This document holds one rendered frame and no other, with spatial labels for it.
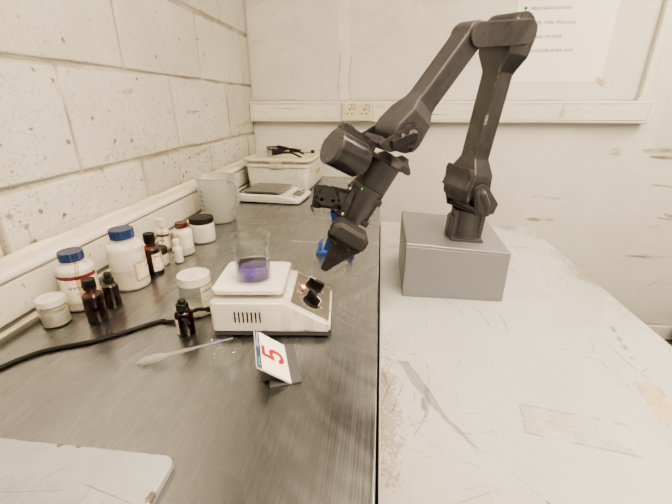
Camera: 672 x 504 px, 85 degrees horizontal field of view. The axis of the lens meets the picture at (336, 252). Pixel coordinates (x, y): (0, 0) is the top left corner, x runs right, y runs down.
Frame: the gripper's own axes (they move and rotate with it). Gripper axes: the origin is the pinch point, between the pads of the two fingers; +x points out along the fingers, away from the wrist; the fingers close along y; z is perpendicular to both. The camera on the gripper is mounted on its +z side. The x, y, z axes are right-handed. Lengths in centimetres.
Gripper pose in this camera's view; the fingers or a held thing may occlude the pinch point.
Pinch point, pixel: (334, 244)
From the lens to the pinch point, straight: 66.1
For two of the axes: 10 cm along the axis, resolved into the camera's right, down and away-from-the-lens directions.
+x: -5.0, 8.0, 3.3
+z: -8.7, -4.7, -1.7
